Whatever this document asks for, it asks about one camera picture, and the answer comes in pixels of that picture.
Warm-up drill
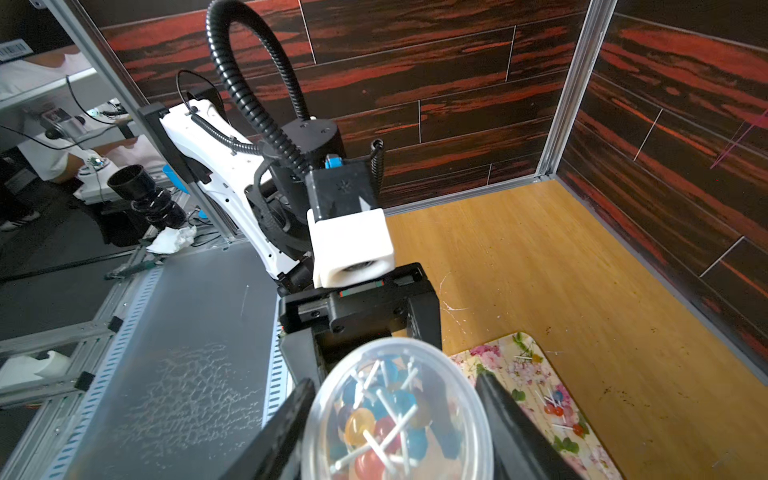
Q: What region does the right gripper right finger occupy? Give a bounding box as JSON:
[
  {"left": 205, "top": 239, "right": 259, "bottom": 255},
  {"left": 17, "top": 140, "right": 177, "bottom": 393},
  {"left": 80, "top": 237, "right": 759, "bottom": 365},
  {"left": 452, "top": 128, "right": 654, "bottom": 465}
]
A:
[{"left": 475, "top": 373, "right": 581, "bottom": 480}]

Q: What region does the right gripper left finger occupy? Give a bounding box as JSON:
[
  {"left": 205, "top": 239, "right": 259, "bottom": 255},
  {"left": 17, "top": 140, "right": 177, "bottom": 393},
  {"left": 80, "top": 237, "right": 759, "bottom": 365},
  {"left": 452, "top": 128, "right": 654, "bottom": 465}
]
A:
[{"left": 220, "top": 379, "right": 316, "bottom": 479}]

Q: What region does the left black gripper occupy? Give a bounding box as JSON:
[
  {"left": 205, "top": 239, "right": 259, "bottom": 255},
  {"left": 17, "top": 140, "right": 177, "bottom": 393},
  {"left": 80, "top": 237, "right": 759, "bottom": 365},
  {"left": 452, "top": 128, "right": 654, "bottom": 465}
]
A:
[{"left": 278, "top": 263, "right": 442, "bottom": 384}]

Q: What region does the clear candy jar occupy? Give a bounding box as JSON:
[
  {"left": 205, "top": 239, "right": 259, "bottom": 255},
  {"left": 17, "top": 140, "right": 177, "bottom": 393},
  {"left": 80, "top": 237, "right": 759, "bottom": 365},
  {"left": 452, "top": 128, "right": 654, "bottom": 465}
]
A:
[{"left": 310, "top": 337, "right": 485, "bottom": 429}]

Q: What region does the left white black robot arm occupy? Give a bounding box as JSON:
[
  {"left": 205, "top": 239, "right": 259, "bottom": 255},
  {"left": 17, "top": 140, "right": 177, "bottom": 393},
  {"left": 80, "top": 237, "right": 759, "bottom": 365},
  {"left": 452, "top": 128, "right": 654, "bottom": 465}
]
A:
[{"left": 139, "top": 92, "right": 442, "bottom": 383}]

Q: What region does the floral pattern tray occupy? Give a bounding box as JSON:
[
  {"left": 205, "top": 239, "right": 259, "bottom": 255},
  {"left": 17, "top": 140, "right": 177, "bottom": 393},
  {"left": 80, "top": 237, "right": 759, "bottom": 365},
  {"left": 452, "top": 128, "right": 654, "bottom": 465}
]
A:
[{"left": 451, "top": 332, "right": 623, "bottom": 479}]

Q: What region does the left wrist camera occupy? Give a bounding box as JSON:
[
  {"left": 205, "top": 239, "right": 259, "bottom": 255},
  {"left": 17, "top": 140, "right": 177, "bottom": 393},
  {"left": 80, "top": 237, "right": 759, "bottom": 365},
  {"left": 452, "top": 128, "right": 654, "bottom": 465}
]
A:
[{"left": 305, "top": 155, "right": 395, "bottom": 289}]

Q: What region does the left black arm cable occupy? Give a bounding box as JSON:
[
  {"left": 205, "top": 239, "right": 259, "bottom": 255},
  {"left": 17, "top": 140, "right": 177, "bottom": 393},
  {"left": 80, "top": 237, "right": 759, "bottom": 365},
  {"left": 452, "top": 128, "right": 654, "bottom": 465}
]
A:
[{"left": 205, "top": 0, "right": 313, "bottom": 181}]

